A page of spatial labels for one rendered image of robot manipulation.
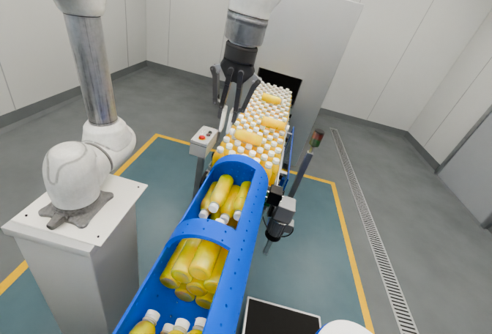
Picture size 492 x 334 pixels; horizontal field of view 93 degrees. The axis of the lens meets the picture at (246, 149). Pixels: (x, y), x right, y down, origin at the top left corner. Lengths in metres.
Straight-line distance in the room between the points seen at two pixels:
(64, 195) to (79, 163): 0.13
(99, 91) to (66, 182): 0.33
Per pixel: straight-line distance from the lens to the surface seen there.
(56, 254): 1.18
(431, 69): 5.97
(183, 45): 5.62
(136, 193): 1.17
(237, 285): 0.74
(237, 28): 0.55
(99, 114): 1.04
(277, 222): 1.52
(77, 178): 0.97
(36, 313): 2.13
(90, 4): 0.93
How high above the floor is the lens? 1.83
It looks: 32 degrees down
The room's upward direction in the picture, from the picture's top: 15 degrees clockwise
